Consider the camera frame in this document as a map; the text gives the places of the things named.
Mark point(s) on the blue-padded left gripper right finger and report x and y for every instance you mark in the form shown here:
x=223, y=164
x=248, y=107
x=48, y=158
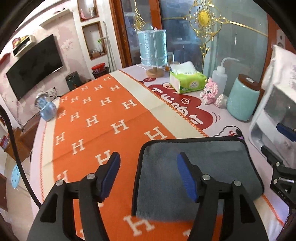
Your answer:
x=240, y=219

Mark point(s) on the white wall shelf box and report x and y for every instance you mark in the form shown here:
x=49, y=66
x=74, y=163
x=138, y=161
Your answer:
x=24, y=45

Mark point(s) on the white squeeze bottle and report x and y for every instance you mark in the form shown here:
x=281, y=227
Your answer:
x=220, y=77

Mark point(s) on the purple and grey towel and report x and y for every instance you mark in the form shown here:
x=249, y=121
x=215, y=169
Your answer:
x=168, y=182

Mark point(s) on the green tissue pack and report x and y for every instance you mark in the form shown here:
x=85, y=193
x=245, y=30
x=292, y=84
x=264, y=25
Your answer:
x=185, y=78

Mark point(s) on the black flat screen television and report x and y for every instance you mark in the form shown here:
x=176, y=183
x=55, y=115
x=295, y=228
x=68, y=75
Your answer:
x=35, y=65

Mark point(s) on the light blue table lamp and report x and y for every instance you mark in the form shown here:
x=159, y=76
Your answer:
x=153, y=51

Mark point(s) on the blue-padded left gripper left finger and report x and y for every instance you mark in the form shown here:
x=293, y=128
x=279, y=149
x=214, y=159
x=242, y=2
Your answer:
x=55, y=219

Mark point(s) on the white cloth cover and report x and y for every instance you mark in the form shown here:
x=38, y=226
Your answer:
x=281, y=72

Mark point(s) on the pink toy poodle figure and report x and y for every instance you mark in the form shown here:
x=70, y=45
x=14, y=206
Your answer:
x=209, y=93

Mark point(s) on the white sterilizer cabinet appliance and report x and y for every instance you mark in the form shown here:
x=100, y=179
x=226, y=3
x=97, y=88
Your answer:
x=275, y=107

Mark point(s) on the wooden tv cabinet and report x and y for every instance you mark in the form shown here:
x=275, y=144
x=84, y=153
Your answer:
x=25, y=137

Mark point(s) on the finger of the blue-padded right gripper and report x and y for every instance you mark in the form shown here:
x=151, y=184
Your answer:
x=272, y=158
x=286, y=131

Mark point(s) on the black small heater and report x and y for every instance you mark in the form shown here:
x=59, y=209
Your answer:
x=73, y=81

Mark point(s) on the teal ceramic canister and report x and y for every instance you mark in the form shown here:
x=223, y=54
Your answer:
x=243, y=97

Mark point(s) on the red and black bin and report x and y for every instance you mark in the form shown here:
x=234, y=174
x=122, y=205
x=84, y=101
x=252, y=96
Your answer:
x=100, y=70

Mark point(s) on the blue round plastic stool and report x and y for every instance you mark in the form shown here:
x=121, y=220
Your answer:
x=15, y=177

